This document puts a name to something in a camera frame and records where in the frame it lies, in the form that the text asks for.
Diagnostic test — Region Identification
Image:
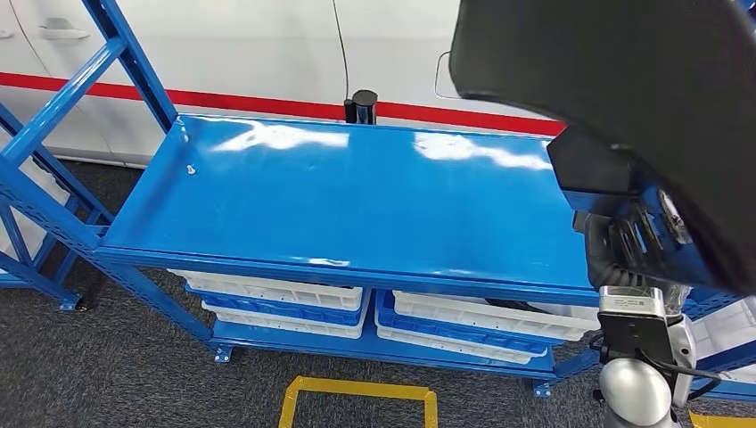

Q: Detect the black part in crate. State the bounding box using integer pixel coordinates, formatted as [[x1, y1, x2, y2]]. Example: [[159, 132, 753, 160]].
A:
[[487, 298, 536, 313]]

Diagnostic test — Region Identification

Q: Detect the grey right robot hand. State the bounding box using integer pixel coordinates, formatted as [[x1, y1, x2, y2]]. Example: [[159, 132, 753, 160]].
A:
[[604, 187, 695, 286]]

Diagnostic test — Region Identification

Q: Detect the black cylindrical post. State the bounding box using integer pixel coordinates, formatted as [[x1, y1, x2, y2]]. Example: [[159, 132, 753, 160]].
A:
[[344, 89, 379, 125]]

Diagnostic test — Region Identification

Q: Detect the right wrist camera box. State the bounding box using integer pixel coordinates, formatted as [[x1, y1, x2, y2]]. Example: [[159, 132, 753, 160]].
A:
[[596, 284, 675, 370]]

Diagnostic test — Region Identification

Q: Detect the white car with red stripe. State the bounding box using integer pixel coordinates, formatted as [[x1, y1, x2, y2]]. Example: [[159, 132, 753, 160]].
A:
[[0, 0, 568, 169]]

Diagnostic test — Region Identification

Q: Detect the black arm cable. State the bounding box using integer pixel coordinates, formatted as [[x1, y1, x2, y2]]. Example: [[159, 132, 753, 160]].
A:
[[590, 330, 725, 404]]

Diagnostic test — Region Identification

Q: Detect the blue plastic crate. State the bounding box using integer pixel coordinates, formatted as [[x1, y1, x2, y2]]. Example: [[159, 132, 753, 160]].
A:
[[185, 283, 370, 328], [375, 289, 563, 356]]

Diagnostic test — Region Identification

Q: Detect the white plastic crate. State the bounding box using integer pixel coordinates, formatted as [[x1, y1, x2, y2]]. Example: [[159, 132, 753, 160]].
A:
[[201, 300, 368, 341], [168, 268, 365, 312], [375, 325, 547, 366], [392, 290, 602, 342]]

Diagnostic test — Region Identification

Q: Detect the black plastic plate part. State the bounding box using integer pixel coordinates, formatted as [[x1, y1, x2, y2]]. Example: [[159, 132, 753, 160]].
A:
[[448, 0, 756, 297]]

